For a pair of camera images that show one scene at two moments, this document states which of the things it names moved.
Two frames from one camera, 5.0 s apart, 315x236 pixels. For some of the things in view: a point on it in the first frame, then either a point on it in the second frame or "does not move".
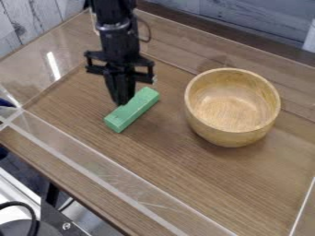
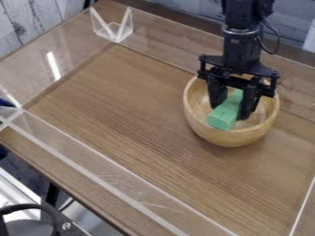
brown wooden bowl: [231, 105] does not move
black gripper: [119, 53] to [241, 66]
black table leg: [52, 194] does not move
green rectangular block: [127, 112] to [223, 116]
